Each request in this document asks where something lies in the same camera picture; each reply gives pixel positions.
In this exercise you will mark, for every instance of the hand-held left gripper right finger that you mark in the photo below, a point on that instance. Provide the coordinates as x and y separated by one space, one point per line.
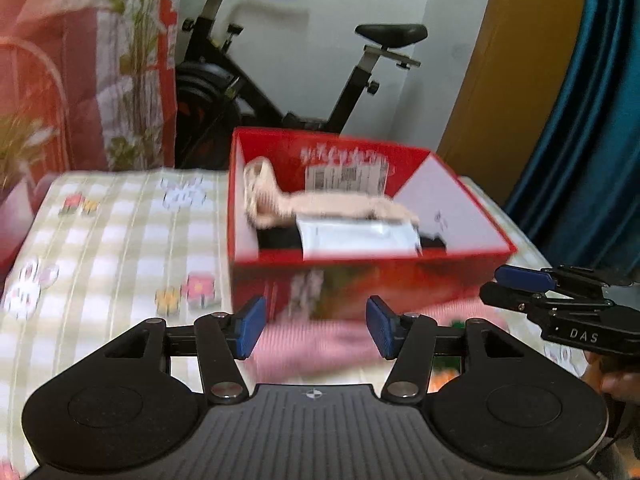
382 327

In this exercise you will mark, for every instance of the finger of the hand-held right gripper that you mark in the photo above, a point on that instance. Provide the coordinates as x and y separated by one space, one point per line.
505 296
522 278

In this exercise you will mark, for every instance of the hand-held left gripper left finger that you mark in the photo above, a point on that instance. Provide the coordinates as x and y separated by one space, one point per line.
250 327

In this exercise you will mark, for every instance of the pink knit cloth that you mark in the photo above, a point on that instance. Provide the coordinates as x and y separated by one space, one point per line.
320 350

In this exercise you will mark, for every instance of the plain black glove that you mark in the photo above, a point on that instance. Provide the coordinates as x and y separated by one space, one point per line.
280 239

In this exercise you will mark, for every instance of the white packet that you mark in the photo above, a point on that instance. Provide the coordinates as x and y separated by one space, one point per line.
355 235

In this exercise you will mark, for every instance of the cream knit cloth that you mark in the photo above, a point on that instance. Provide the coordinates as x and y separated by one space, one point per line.
270 195

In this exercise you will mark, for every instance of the red strawberry print cardboard box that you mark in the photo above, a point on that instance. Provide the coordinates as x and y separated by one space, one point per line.
260 180

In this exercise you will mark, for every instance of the orange and white soft item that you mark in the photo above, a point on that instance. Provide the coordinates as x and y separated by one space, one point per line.
446 377

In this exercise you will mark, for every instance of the person's right hand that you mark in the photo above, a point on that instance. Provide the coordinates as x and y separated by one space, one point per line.
612 385

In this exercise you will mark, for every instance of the green tassel ornament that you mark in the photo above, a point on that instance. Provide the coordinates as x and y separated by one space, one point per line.
457 322

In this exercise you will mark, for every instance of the blue curtain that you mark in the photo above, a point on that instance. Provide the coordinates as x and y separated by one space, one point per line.
590 135

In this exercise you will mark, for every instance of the checked tablecloth with rabbits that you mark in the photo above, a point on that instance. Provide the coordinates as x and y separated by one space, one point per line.
100 240

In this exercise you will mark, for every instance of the wooden door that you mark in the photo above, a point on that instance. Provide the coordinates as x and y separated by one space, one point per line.
515 60

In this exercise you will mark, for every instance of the black exercise bike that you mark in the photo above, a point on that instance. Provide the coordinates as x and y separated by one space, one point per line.
390 34

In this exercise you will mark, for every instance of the red plant print curtain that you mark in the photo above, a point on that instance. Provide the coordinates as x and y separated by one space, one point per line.
75 85

